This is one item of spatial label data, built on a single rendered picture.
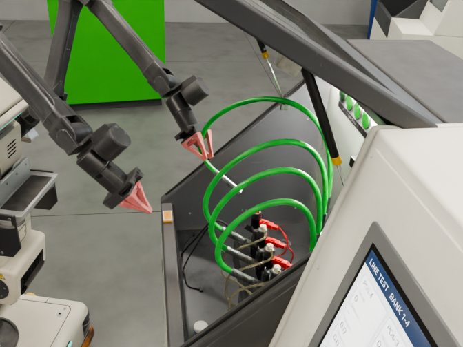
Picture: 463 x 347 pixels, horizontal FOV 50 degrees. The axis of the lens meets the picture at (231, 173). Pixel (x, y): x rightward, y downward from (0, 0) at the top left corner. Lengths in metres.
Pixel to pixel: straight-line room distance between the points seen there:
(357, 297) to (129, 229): 2.42
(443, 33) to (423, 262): 3.42
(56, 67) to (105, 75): 2.97
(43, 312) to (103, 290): 0.53
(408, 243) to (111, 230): 2.56
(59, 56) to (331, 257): 1.09
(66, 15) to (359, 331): 1.26
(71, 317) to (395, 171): 1.73
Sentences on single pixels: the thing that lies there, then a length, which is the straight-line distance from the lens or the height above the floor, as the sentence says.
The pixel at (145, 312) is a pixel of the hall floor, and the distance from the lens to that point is 2.64.
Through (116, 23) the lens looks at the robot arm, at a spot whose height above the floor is 1.52.
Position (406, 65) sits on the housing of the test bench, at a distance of 1.43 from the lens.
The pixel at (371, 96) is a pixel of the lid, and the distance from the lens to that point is 0.86.
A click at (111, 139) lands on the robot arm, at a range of 1.09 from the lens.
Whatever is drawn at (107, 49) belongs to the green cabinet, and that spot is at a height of 0.57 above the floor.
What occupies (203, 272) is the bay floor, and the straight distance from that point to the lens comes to 1.60.
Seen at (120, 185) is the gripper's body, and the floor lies 1.30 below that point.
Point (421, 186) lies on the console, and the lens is 0.77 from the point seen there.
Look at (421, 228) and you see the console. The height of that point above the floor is 1.50.
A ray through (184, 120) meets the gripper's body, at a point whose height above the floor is 1.32.
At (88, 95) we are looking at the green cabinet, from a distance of 4.70.
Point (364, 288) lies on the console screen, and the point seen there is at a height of 1.35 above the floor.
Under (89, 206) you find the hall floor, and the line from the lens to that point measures 3.40.
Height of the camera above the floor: 1.91
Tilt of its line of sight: 31 degrees down
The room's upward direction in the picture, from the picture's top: 3 degrees clockwise
